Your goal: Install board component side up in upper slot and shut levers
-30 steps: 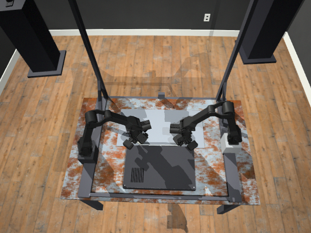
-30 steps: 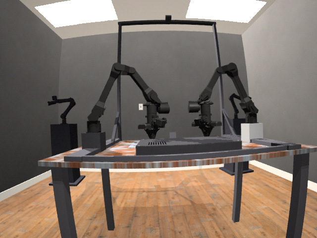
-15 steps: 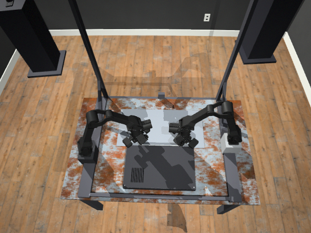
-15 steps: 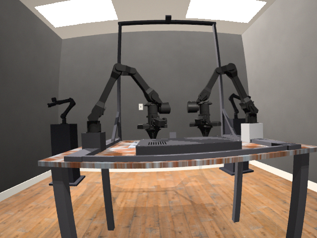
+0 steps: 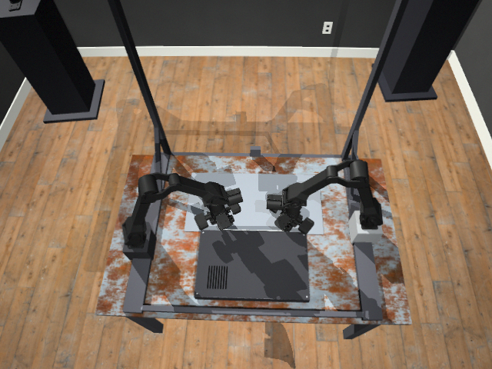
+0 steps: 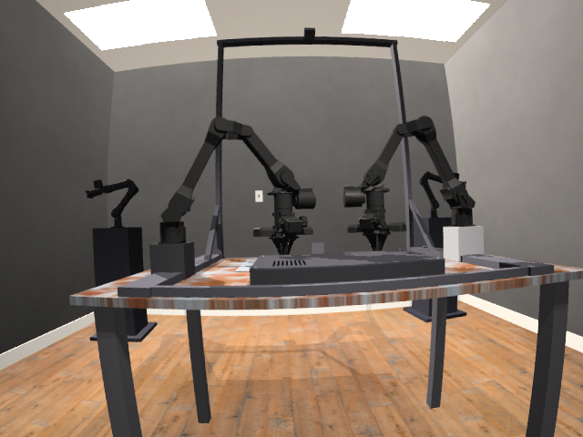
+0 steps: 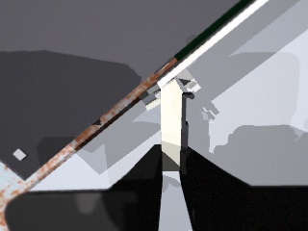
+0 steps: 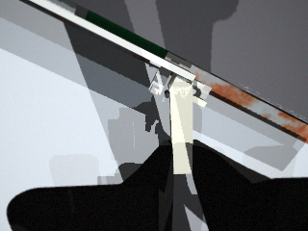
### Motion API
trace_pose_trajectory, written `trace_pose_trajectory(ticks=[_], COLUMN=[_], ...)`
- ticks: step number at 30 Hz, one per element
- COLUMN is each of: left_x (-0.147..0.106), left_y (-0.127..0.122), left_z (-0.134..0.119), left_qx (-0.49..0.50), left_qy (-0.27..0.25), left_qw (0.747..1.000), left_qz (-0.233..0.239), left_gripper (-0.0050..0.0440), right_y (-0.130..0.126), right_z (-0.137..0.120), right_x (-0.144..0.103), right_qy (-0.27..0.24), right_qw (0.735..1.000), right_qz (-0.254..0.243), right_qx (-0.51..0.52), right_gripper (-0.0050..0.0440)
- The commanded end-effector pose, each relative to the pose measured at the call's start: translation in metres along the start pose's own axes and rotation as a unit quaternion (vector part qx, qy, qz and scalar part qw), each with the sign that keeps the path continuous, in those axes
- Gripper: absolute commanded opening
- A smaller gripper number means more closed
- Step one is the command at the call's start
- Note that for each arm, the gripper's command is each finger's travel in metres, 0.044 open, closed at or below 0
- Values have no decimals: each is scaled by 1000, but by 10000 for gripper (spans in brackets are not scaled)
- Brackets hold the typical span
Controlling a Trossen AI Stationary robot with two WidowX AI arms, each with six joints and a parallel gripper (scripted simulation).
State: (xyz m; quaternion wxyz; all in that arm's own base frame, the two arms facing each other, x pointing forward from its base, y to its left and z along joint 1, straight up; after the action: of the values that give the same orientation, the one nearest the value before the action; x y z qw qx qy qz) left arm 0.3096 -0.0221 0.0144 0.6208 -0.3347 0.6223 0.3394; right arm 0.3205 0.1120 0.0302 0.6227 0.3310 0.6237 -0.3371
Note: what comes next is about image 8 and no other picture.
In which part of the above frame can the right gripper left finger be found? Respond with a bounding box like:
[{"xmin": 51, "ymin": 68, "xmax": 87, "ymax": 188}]
[{"xmin": 7, "ymin": 141, "xmax": 174, "ymax": 231}]

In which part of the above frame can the dark grey flat panel with vent slots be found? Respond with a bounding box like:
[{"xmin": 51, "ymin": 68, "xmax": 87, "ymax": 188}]
[{"xmin": 70, "ymin": 0, "xmax": 308, "ymax": 124}]

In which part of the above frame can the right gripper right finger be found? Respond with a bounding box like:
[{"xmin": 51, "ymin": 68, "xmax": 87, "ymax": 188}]
[{"xmin": 192, "ymin": 140, "xmax": 308, "ymax": 231}]

